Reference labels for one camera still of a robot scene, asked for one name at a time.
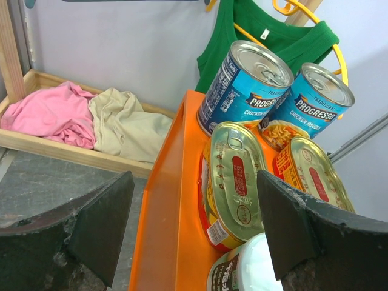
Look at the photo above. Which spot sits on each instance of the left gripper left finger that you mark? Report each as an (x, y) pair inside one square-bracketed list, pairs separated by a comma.
[(74, 246)]

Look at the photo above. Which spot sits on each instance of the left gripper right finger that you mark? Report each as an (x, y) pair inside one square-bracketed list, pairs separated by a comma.
[(317, 246)]

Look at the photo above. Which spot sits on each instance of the can with white lid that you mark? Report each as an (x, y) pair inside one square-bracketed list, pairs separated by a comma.
[(247, 267)]

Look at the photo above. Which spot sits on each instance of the oval red sardine tin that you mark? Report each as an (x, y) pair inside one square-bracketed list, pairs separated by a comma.
[(228, 195)]

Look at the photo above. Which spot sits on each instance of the blue soup can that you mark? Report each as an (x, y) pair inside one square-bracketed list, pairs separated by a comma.
[(247, 85)]

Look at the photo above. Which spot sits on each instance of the orange box counter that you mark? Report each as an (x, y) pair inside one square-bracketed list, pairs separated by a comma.
[(171, 250)]

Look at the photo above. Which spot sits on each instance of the aluminium corner profile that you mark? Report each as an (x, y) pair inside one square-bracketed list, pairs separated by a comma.
[(358, 140)]

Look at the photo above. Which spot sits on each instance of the beige cloth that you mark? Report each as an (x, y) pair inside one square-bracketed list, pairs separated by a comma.
[(122, 127)]

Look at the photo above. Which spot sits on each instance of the pink cloth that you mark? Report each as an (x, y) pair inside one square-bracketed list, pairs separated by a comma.
[(59, 114)]

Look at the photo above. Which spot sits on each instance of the wooden tray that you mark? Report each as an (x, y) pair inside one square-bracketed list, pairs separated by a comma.
[(35, 80)]

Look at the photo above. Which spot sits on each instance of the green tank top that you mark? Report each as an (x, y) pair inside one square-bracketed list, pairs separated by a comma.
[(294, 45)]

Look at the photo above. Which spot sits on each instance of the yellow plastic hanger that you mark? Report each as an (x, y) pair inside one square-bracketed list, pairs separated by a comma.
[(293, 10)]

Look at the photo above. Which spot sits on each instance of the teal plastic hanger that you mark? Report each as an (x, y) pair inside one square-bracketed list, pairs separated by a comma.
[(30, 3)]

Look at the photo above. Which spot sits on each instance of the wooden post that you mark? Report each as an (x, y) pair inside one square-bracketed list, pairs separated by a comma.
[(10, 64)]

